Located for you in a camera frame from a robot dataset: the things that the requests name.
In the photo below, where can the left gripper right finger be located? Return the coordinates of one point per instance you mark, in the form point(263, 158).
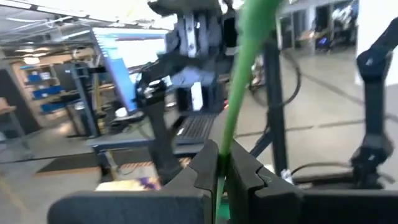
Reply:
point(311, 208)

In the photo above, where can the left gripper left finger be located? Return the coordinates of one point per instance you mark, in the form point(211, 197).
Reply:
point(140, 208)

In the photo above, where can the pink artificial tulip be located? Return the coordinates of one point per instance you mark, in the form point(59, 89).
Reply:
point(239, 84)

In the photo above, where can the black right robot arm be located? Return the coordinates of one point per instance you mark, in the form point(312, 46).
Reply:
point(161, 140)

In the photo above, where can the wooden table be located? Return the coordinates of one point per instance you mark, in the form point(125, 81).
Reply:
point(118, 185)

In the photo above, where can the grey side desk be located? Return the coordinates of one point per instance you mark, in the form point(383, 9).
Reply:
point(124, 143)

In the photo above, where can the black keyboard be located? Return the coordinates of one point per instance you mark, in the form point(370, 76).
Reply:
point(196, 127)

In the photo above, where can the monitor with blue screen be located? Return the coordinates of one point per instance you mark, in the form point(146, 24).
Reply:
point(119, 77)

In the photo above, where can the blue storage bins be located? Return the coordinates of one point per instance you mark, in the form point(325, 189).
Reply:
point(46, 92)

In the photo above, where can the black aluminium rig frame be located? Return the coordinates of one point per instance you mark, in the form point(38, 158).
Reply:
point(275, 109)

